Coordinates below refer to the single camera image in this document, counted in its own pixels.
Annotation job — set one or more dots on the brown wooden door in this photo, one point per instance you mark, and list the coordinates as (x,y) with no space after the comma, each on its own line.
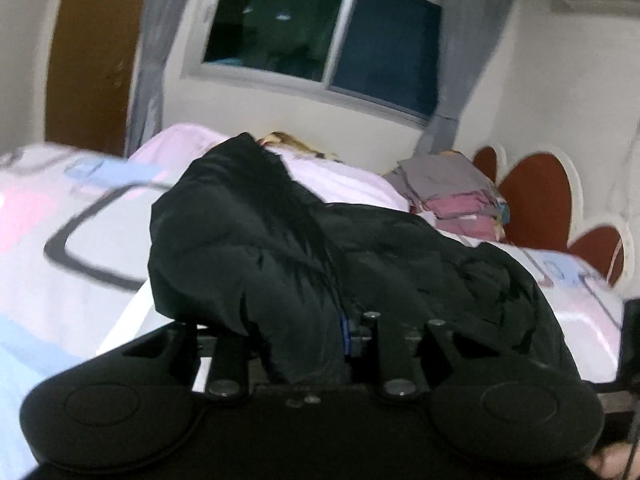
(90,60)

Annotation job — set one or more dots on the yellow cloth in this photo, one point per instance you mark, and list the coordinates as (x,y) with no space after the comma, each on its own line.
(295,145)

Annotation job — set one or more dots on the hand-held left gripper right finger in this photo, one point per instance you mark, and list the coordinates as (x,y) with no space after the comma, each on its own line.
(345,335)

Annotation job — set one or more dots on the colourful folded cloth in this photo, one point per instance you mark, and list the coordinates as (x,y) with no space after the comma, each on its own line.
(501,212)

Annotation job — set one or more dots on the sliding glass window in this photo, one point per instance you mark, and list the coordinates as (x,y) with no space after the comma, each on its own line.
(300,25)

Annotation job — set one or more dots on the pink pillow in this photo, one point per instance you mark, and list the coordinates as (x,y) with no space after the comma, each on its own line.
(350,185)

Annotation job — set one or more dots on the pink folded clothes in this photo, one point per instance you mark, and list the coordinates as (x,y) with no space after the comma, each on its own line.
(465,215)

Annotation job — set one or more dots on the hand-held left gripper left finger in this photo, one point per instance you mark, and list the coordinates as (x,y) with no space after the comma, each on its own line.
(227,360)

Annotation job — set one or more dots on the grey folded clothes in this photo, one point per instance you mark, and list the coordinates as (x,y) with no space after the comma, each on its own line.
(440,175)

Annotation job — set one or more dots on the red and white headboard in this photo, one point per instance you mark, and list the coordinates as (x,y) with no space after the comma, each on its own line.
(540,200)

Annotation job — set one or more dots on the patterned bed with sheet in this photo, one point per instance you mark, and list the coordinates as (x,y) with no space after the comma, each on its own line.
(50,260)

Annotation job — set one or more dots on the black padded coat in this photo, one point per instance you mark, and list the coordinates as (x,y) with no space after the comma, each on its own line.
(250,260)

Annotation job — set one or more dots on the grey curtain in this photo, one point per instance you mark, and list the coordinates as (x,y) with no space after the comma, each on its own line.
(160,50)
(465,50)

